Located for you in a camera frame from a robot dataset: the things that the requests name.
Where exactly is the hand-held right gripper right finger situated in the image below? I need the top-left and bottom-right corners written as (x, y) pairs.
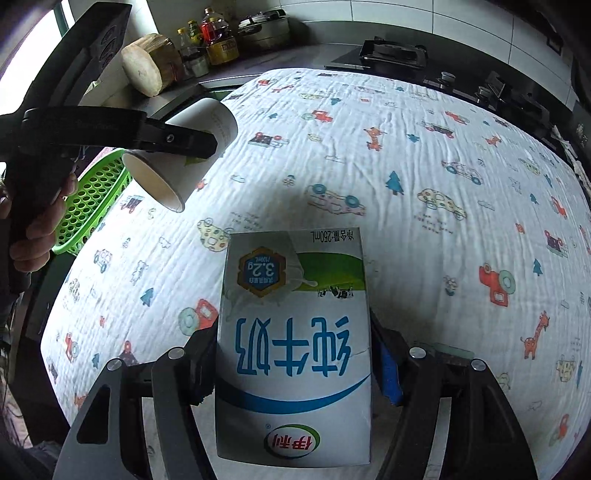
top-left (369, 318), bottom-right (539, 480)

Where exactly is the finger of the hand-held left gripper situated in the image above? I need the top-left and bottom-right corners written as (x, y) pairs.
top-left (19, 107), bottom-right (218, 160)

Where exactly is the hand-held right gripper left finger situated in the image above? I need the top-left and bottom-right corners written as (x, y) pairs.
top-left (58, 323), bottom-right (219, 480)

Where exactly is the green plastic basket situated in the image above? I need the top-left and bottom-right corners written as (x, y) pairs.
top-left (51, 148), bottom-right (133, 257)

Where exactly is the white paper cup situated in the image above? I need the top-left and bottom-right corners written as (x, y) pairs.
top-left (121, 98), bottom-right (239, 213)

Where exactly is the blue white milk carton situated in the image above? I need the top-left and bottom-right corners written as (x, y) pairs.
top-left (215, 228), bottom-right (373, 465)

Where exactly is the person's left hand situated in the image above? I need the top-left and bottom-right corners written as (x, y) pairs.
top-left (8, 173), bottom-right (79, 274)

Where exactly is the round wooden chopping block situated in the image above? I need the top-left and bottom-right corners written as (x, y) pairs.
top-left (121, 33), bottom-right (182, 97)

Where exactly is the dark sauce bottle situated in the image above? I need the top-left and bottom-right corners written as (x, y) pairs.
top-left (178, 27), bottom-right (209, 79)

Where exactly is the printed cartoon tablecloth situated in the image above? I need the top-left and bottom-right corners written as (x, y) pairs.
top-left (41, 68), bottom-right (591, 480)

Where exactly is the steel cooking pot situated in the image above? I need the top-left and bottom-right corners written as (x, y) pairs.
top-left (237, 9), bottom-right (291, 51)

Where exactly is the black gas stove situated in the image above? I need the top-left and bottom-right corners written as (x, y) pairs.
top-left (325, 39), bottom-right (573, 136)

